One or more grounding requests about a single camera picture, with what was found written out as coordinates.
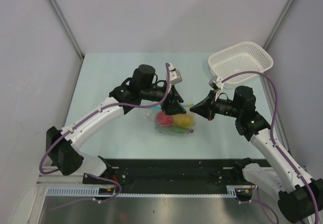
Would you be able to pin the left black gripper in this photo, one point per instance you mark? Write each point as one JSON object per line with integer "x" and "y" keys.
{"x": 171, "y": 106}

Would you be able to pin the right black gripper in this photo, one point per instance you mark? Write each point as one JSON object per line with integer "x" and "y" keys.
{"x": 207, "y": 108}

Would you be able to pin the clear zip top bag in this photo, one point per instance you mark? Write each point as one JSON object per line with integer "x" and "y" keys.
{"x": 151, "y": 114}

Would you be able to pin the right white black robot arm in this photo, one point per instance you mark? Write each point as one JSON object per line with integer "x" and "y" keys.
{"x": 297, "y": 193}

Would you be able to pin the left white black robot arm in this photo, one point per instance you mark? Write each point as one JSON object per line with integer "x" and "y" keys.
{"x": 141, "y": 90}

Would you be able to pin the yellow fake fruit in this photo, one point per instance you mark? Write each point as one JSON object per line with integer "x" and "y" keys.
{"x": 183, "y": 121}

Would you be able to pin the red fake tomato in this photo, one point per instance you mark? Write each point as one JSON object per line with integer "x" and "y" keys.
{"x": 163, "y": 120}

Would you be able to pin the green fake vegetable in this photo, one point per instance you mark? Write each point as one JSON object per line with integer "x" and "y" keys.
{"x": 173, "y": 130}

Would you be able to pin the white perforated plastic basket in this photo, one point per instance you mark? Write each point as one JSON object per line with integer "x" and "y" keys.
{"x": 241, "y": 57}

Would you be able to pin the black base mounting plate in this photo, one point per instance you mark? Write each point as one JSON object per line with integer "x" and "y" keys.
{"x": 176, "y": 174}

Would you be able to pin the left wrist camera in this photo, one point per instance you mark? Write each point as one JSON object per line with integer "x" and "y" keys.
{"x": 175, "y": 75}

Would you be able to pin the white slotted cable duct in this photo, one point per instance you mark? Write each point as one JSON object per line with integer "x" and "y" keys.
{"x": 104, "y": 192}

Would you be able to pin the right aluminium frame post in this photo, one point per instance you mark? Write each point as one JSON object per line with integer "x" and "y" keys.
{"x": 278, "y": 23}

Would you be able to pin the aluminium frame post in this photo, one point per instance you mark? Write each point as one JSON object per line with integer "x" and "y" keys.
{"x": 278, "y": 23}
{"x": 66, "y": 28}

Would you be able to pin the left aluminium frame post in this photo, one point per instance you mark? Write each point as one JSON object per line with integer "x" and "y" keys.
{"x": 66, "y": 28}

